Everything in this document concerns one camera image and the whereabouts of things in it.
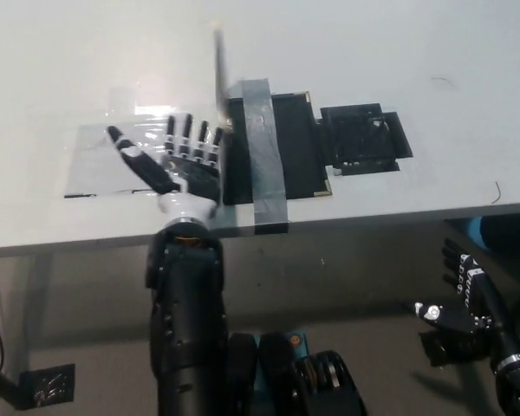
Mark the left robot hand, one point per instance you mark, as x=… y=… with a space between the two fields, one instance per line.
x=195 y=177

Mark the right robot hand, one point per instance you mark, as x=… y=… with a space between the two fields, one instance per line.
x=481 y=303

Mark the black diary with gold corners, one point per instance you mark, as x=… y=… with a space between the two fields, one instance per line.
x=299 y=143

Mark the blue object under table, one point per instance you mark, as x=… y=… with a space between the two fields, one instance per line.
x=474 y=232

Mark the clear tape sheet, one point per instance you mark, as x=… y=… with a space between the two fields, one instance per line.
x=91 y=173

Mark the black tape patch on table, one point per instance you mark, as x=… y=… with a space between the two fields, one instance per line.
x=355 y=138

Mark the teal tp-link box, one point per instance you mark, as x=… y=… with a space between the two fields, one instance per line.
x=297 y=342

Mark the grey table leg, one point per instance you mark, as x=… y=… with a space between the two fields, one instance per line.
x=34 y=303

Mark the shiny black floor tape square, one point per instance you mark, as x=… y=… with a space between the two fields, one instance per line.
x=47 y=385

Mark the grey duct tape strip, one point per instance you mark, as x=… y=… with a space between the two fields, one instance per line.
x=264 y=164

